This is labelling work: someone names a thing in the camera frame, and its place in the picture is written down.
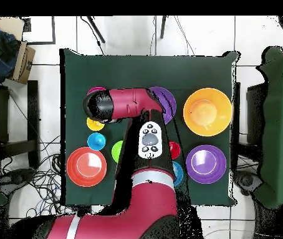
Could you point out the purple bowl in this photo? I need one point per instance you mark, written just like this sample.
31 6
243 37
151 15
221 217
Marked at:
205 164
169 104

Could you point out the pink bowl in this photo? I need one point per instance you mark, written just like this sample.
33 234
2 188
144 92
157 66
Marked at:
95 89

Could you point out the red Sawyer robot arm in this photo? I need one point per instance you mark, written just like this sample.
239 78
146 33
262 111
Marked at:
146 204

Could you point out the green bowl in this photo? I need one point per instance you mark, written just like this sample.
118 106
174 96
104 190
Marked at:
116 151

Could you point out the red cup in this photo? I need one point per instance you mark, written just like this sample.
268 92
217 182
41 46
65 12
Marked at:
176 149

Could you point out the blue cup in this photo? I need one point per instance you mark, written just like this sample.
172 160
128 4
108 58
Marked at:
96 141

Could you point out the yellow cup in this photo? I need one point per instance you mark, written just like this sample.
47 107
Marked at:
94 125

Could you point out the blue bowl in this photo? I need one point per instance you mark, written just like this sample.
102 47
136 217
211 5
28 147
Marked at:
178 173

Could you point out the dark green tablecloth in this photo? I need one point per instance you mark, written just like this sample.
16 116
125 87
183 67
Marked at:
121 72

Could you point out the orange-red bowl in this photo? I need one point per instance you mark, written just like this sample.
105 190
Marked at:
86 166

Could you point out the large yellow bowl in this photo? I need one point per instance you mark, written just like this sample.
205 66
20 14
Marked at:
207 112

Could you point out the black stand leg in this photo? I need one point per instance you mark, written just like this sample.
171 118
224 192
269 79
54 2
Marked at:
96 29
163 27

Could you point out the black wheeled base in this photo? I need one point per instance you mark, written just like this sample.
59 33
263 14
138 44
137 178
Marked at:
14 179
247 181

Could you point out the cardboard box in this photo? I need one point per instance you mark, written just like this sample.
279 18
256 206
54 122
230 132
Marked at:
23 62

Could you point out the blue clothing pile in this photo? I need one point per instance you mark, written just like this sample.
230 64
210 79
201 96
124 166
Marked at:
3 54

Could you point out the beige cardboard sheet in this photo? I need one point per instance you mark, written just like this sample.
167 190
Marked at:
9 27

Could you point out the black metal frame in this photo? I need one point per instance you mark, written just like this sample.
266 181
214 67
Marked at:
33 112
255 112

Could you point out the white board black frame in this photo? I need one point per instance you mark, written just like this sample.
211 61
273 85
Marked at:
39 29

